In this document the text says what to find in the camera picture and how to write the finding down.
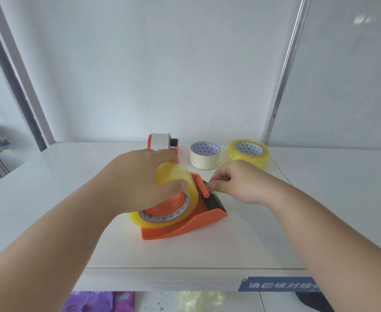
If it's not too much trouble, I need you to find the person's right hand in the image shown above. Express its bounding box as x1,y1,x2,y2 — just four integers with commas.
208,160,280,206

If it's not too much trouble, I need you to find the person's left hand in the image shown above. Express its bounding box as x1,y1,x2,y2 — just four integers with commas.
103,148,190,215

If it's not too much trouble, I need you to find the yellow clear tape roll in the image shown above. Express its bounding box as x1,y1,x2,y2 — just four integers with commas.
129,161,199,229
227,139,271,172

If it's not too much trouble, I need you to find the person's right forearm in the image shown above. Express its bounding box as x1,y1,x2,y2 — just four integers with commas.
267,182,381,312

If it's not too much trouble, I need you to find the person's left forearm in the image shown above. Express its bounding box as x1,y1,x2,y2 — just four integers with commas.
0,174,121,312

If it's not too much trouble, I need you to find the cream masking tape roll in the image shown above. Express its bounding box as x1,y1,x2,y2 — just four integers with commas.
190,141,221,171

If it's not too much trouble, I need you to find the large orange tape dispenser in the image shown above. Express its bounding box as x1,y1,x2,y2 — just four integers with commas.
141,172,229,241

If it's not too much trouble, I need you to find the white tape roll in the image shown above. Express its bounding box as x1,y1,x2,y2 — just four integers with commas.
150,133,172,150

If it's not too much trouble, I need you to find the small orange tape dispenser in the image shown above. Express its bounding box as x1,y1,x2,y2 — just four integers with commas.
147,133,179,157

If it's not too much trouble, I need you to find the blue label sign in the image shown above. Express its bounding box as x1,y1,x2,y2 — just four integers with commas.
237,276,321,292

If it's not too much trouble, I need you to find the pale yellow plastic bag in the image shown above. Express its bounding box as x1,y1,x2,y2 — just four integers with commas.
177,291,227,312

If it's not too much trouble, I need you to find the aluminium profile strip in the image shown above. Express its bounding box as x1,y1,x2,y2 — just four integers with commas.
261,0,312,146

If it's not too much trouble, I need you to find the purple plastic bag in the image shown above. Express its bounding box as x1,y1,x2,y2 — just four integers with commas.
60,291,136,312

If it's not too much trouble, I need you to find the dark cloth object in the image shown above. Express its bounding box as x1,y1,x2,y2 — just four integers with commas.
295,290,336,312

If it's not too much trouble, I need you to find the dark window frame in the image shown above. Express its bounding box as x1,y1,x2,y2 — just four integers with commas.
0,0,56,153

